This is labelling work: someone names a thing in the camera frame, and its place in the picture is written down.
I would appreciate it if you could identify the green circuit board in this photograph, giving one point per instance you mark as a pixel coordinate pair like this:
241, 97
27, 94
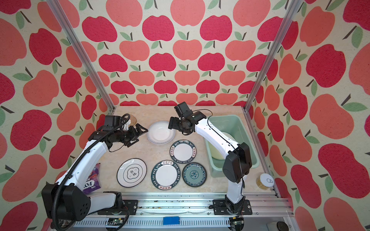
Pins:
115, 221

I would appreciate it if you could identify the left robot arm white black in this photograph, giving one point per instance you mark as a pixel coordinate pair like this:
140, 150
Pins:
65, 202

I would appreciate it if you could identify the yellow jar white lid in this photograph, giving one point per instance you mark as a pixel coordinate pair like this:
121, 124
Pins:
265, 181

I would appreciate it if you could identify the white plate black line pattern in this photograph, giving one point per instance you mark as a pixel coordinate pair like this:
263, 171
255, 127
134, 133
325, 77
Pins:
131, 173

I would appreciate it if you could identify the mint green plastic bin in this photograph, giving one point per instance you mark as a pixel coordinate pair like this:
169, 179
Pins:
233, 125

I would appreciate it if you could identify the amber translucent glass plate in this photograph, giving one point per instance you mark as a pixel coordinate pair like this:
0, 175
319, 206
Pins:
132, 120

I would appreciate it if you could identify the left aluminium frame post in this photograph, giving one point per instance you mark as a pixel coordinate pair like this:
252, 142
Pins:
61, 17

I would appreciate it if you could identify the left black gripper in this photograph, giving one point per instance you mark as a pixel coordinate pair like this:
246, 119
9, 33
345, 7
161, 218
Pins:
134, 134

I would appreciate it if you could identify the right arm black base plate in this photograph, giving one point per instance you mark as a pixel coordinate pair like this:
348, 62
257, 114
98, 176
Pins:
223, 207

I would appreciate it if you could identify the purple snack packet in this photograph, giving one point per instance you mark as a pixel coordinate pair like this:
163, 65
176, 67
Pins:
92, 184

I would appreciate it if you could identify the teal blue patterned plate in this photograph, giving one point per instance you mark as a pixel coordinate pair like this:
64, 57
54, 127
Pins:
194, 174

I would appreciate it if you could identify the white fluted plate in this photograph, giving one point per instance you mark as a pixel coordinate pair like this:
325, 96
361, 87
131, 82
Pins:
159, 133

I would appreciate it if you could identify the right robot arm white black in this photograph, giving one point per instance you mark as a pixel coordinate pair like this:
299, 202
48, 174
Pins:
237, 156

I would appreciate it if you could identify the blue block on rail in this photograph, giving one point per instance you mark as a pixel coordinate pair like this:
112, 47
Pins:
171, 220

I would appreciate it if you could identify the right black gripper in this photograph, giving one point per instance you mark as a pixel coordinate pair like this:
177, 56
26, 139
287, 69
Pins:
174, 124

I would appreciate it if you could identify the aluminium frame post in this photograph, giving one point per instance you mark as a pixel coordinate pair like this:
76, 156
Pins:
61, 17
281, 33

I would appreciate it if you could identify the right aluminium frame post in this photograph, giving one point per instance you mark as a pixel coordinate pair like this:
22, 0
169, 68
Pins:
281, 33

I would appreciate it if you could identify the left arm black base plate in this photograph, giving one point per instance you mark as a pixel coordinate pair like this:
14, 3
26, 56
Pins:
130, 206

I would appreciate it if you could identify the large green rim lettered plate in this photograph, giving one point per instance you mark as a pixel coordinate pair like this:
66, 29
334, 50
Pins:
165, 175

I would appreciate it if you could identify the black round object right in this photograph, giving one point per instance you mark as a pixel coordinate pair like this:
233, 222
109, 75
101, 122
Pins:
282, 226

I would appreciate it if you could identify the small green rim lettered plate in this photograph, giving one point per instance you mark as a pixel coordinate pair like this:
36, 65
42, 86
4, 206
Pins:
183, 151

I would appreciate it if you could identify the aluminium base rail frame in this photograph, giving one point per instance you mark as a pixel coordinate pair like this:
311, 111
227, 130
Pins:
193, 210

